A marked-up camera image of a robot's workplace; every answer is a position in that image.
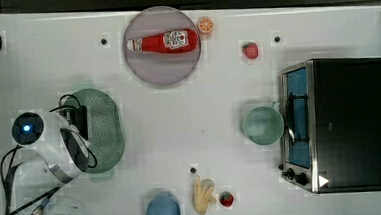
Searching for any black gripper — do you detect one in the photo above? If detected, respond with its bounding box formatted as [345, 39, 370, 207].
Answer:
[66, 105, 89, 140]

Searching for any green plastic strainer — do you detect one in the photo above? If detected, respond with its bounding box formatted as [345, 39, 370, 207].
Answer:
[59, 87, 126, 176]

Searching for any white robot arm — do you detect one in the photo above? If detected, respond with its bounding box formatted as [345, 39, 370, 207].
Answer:
[0, 111, 90, 215]

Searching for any round grey plate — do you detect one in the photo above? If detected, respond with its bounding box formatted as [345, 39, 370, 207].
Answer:
[122, 6, 201, 87]

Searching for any blue cup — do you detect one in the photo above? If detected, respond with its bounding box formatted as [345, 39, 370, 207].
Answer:
[146, 192, 181, 215]

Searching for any red ketchup bottle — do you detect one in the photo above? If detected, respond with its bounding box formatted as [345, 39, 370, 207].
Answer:
[126, 28, 199, 54]

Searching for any yellow banana bunch toy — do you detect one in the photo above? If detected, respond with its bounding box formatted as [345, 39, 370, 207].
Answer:
[192, 175, 217, 215]

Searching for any orange slice toy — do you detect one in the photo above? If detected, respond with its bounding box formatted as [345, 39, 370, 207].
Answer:
[196, 16, 214, 34]

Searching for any small red strawberry toy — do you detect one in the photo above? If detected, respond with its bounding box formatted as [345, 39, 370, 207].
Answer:
[219, 191, 234, 208]

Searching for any pink strawberry toy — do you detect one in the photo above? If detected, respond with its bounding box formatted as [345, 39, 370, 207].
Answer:
[242, 42, 259, 60]

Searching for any green cup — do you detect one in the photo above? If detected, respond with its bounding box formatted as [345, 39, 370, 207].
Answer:
[241, 101, 284, 145]

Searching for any black toaster oven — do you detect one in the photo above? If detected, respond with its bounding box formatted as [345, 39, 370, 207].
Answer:
[279, 57, 381, 194]

